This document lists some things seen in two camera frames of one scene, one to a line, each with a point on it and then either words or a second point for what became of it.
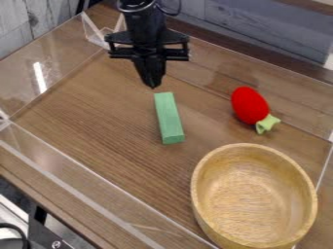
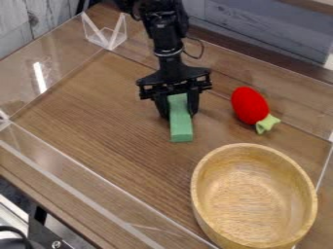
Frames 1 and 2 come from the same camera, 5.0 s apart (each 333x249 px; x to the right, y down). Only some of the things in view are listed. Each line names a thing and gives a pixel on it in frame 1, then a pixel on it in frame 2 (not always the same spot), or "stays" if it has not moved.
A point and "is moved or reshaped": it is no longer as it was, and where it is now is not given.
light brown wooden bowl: (253, 196) stays
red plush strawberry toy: (252, 108) stays
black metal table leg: (40, 236) stays
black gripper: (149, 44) to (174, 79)
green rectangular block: (171, 133) is moved or reshaped
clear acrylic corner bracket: (95, 35) stays
